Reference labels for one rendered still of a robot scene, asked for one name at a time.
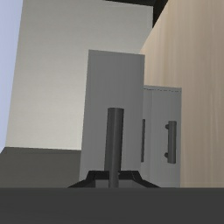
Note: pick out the cabinet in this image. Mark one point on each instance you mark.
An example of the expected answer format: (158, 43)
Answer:
(157, 116)

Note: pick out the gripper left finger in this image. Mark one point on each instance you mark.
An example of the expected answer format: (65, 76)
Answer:
(97, 183)

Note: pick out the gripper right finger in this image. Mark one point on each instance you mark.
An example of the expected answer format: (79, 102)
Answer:
(129, 183)

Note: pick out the grey cabinet drawer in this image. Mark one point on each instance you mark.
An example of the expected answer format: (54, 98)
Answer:
(97, 87)

